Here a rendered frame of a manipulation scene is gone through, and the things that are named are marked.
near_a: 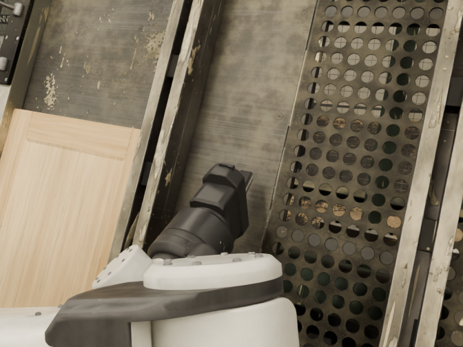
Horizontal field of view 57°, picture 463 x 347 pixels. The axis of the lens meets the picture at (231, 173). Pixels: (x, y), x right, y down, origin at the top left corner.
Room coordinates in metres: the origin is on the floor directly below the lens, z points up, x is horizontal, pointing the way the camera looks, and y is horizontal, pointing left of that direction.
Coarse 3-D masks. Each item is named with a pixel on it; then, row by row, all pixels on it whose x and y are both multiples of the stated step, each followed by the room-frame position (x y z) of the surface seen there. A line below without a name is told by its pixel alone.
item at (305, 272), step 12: (288, 264) 0.57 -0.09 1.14; (324, 264) 0.55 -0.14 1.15; (348, 264) 0.58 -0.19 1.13; (312, 276) 0.55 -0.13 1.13; (324, 276) 0.54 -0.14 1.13; (360, 276) 0.52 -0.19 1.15; (384, 276) 0.52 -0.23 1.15; (288, 288) 0.55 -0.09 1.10; (300, 288) 0.54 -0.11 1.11; (360, 288) 0.51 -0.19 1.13; (324, 300) 0.52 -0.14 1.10; (336, 300) 0.52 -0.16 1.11; (360, 312) 0.50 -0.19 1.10; (372, 312) 0.49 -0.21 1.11; (444, 312) 0.46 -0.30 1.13
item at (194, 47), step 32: (192, 0) 0.80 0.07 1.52; (224, 0) 0.82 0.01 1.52; (192, 32) 0.73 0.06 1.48; (160, 64) 0.73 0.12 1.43; (192, 64) 0.72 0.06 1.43; (160, 96) 0.70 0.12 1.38; (192, 96) 0.71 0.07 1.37; (160, 128) 0.69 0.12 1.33; (192, 128) 0.71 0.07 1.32; (160, 160) 0.63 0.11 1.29; (128, 192) 0.62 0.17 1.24; (160, 192) 0.62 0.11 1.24; (128, 224) 0.60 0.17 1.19; (160, 224) 0.61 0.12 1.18
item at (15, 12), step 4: (0, 0) 0.95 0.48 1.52; (0, 4) 0.95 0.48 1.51; (4, 4) 0.95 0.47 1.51; (8, 4) 0.96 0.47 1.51; (16, 4) 0.96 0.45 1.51; (20, 4) 0.96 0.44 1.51; (8, 8) 0.96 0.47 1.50; (12, 8) 0.96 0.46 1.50; (16, 8) 0.96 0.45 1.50; (20, 8) 0.96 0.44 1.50; (12, 12) 0.96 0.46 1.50; (16, 12) 0.95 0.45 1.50; (20, 12) 0.96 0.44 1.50; (16, 16) 0.96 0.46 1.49; (20, 16) 0.96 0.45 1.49
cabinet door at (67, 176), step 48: (48, 144) 0.81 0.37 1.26; (96, 144) 0.76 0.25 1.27; (0, 192) 0.79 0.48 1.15; (48, 192) 0.75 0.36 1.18; (96, 192) 0.71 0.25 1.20; (0, 240) 0.74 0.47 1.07; (48, 240) 0.70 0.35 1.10; (96, 240) 0.66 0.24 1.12; (0, 288) 0.68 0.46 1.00; (48, 288) 0.64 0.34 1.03
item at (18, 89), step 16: (48, 0) 1.01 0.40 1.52; (32, 16) 0.97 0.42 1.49; (32, 32) 0.96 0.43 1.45; (32, 48) 0.95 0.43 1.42; (32, 64) 0.95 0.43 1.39; (16, 80) 0.90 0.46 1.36; (0, 96) 0.89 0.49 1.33; (16, 96) 0.90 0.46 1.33; (0, 112) 0.87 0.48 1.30; (0, 128) 0.85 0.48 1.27; (0, 144) 0.84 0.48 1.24
